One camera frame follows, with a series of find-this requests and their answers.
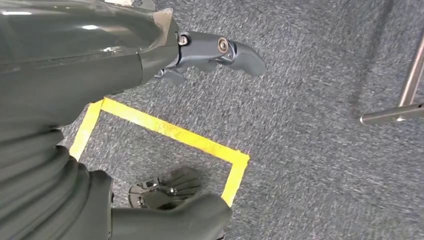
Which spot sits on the black robot foot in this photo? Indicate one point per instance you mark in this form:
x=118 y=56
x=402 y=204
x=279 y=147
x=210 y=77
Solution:
x=165 y=188

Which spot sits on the yellow floor tape square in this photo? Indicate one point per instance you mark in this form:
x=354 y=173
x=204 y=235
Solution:
x=165 y=127

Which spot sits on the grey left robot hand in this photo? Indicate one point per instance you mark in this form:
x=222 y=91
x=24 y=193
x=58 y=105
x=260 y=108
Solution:
x=66 y=59

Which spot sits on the large steel workbench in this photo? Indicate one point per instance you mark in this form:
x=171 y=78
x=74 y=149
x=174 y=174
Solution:
x=407 y=92

